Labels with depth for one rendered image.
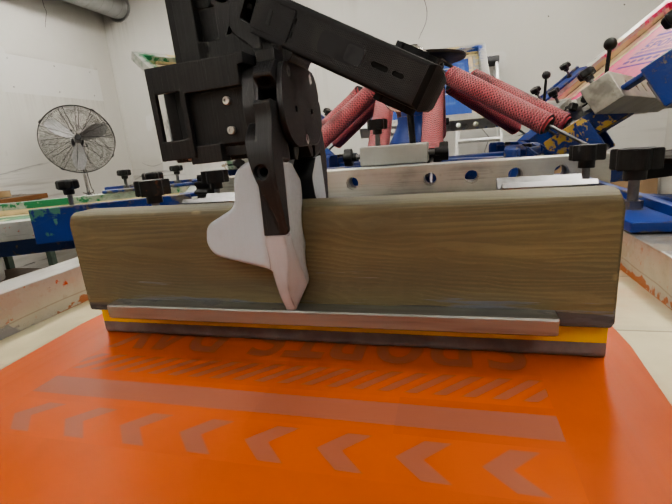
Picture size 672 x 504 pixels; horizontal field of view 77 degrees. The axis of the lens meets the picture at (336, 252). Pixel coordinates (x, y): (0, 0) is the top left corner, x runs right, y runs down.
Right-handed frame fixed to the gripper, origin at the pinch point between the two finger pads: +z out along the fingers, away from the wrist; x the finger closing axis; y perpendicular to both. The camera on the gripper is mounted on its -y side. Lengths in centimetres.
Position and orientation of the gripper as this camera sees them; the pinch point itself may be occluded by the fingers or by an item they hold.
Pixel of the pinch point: (312, 277)
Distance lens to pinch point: 28.9
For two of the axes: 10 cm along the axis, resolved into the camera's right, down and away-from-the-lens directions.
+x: -2.4, 2.6, -9.3
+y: -9.6, 0.4, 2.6
